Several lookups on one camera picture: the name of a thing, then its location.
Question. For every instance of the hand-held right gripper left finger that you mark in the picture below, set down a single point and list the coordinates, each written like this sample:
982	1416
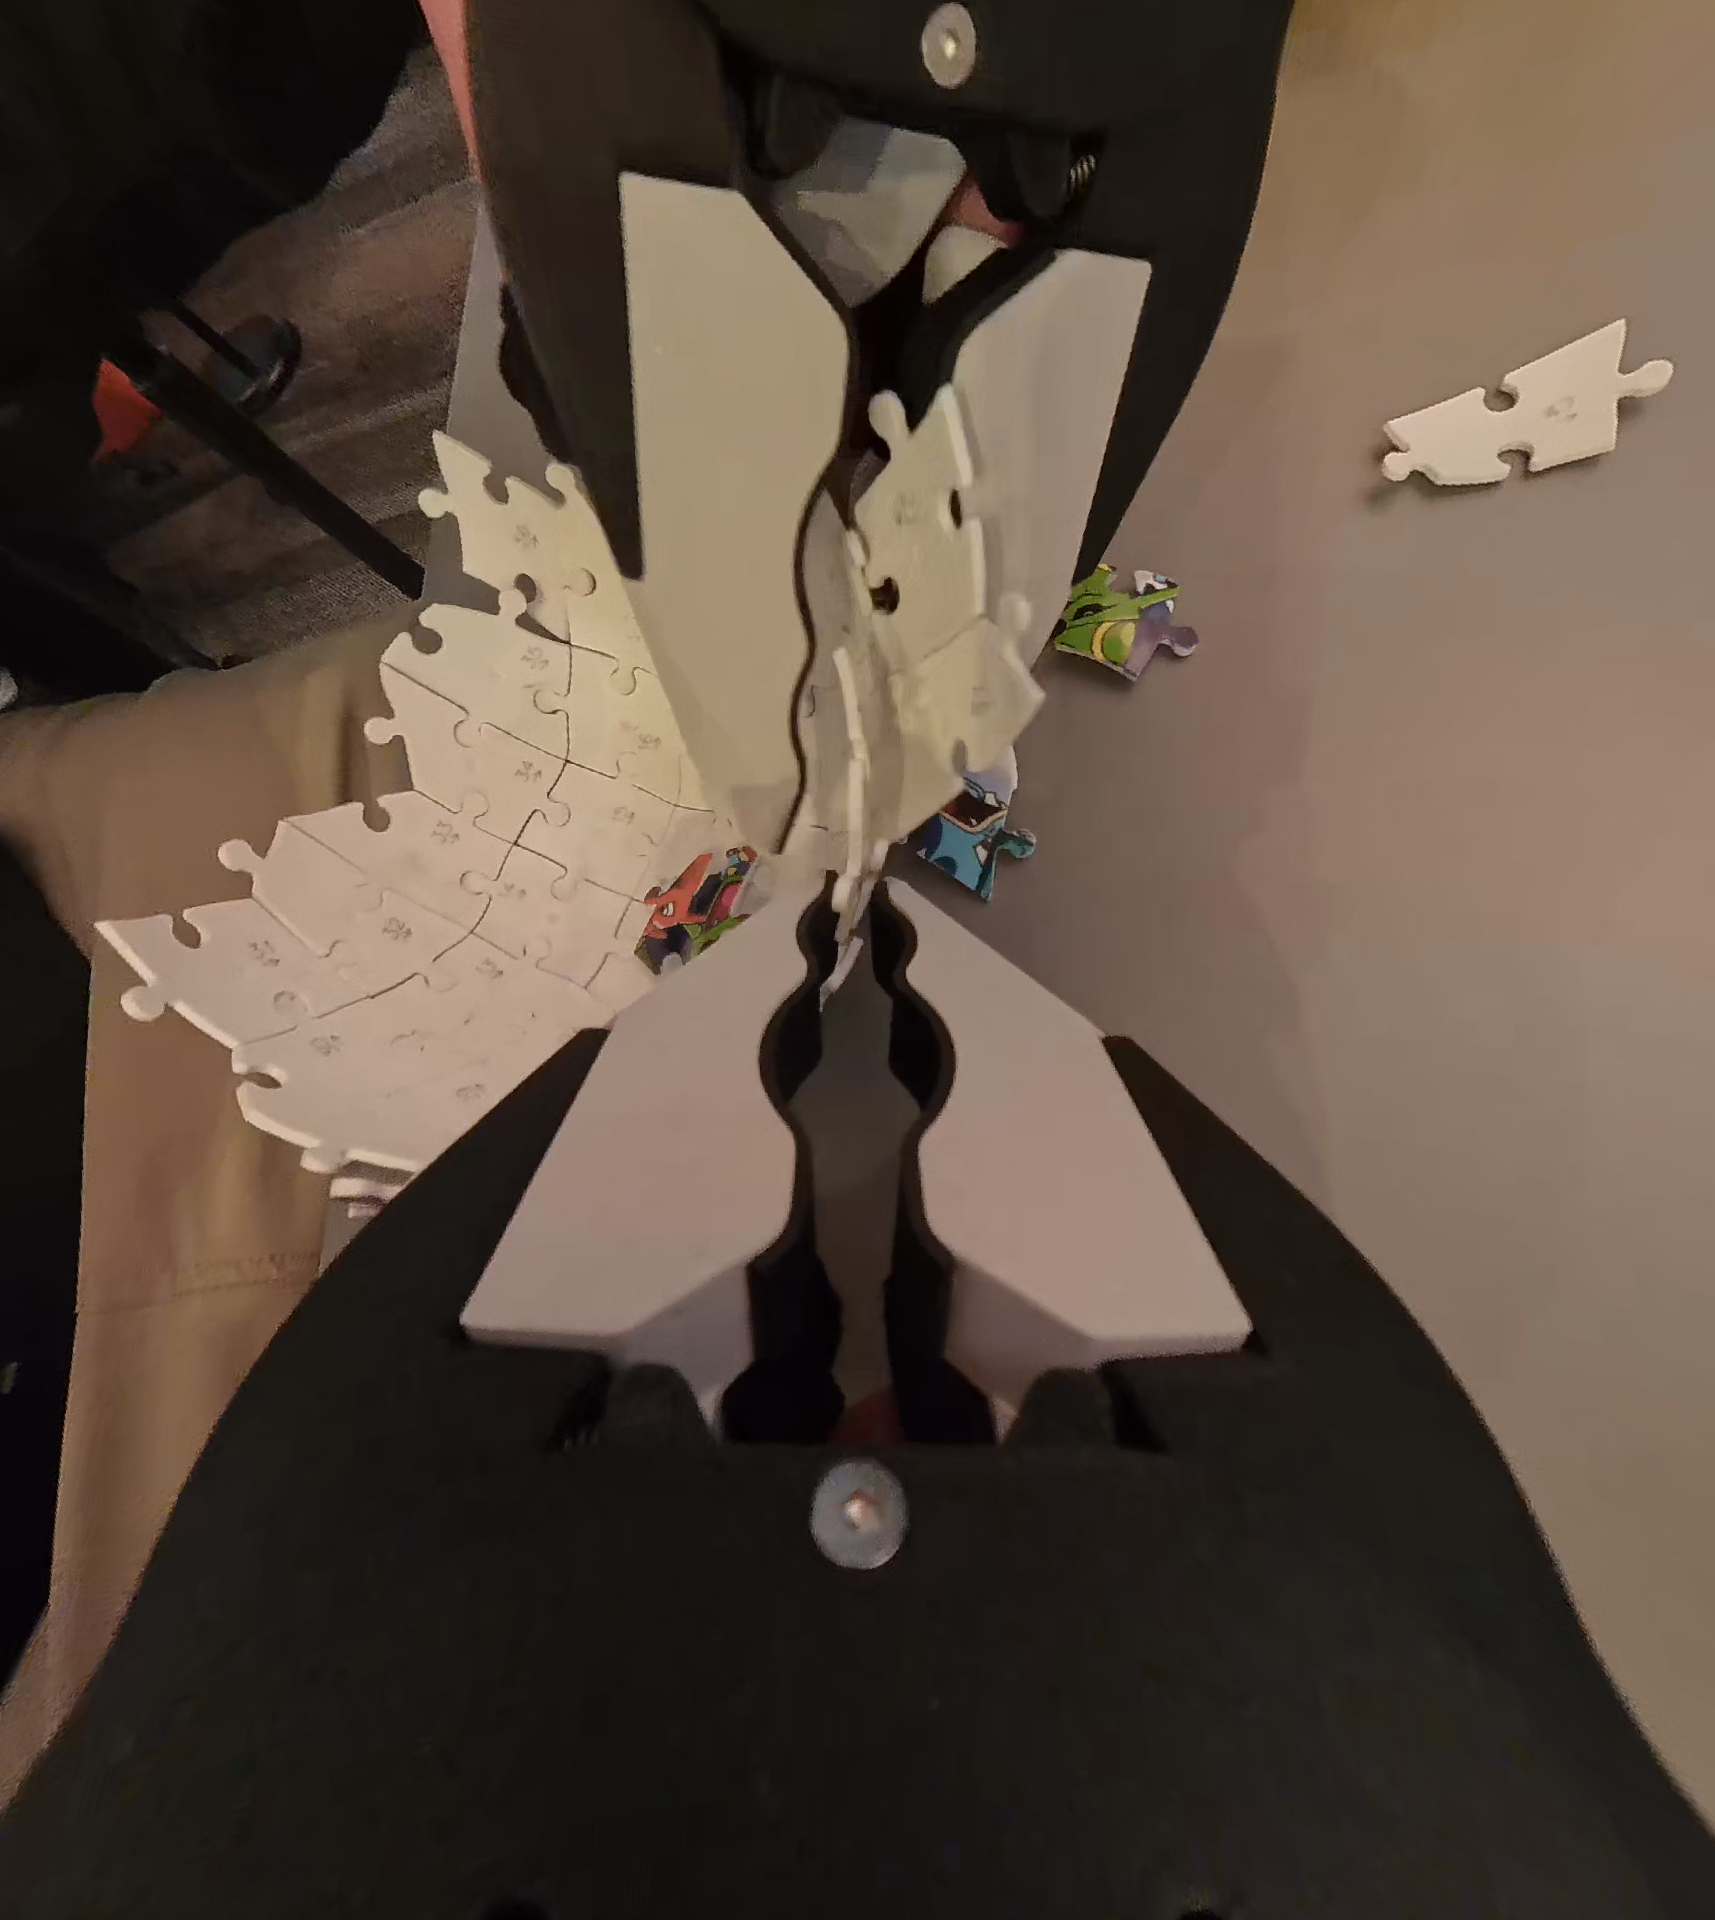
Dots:
619	1200

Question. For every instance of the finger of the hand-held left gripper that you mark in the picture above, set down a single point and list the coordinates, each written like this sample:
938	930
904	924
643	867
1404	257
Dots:
723	450
1052	421

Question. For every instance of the black chair base with casters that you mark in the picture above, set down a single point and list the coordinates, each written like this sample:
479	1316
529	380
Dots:
243	450

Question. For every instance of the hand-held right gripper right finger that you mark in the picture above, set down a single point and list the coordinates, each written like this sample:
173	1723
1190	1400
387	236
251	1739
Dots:
1068	1200

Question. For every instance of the colourful puzzle ball shell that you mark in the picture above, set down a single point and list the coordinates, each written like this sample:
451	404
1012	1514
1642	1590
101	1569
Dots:
423	930

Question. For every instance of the blue red puzzle piece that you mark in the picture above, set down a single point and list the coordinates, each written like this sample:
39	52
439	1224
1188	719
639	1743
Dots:
970	841

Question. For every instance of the white joined puzzle piece pair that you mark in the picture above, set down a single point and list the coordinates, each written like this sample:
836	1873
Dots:
1532	412

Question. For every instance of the green colourful puzzle piece pair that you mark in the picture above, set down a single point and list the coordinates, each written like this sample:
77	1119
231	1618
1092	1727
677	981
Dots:
1120	631

